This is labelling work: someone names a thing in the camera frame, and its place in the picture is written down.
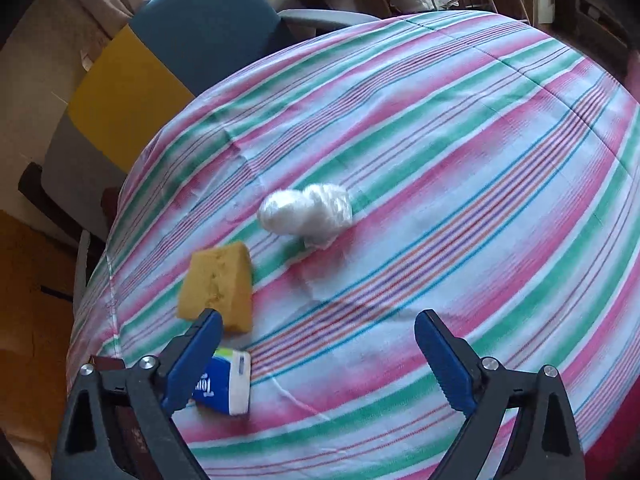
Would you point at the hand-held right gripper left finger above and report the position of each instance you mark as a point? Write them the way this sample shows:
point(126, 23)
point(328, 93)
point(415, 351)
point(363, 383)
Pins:
point(192, 360)

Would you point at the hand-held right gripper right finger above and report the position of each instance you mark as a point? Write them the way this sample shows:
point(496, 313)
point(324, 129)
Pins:
point(445, 360)

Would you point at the blue tissue packet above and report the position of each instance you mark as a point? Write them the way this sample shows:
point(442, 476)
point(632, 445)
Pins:
point(225, 385)

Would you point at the maroon cardboard box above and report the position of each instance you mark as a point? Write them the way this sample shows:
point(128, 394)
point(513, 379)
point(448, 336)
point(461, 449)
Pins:
point(131, 440)

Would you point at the yellow sponge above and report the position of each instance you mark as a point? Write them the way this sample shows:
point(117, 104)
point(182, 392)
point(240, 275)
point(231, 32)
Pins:
point(215, 280)

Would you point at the white plastic bag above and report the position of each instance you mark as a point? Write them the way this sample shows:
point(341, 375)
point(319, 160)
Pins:
point(305, 212)

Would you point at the wooden wardrobe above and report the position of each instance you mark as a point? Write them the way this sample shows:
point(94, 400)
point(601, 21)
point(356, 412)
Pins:
point(30, 270)

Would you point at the red cloth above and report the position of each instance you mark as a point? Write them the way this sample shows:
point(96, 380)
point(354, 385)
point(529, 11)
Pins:
point(615, 440)

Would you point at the striped bed sheet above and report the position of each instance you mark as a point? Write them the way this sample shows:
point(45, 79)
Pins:
point(425, 160)

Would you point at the grey yellow blue sofa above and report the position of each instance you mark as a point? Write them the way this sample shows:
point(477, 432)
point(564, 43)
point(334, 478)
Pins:
point(210, 20)

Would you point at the beige curtain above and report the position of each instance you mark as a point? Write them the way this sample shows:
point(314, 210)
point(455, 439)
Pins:
point(95, 10)

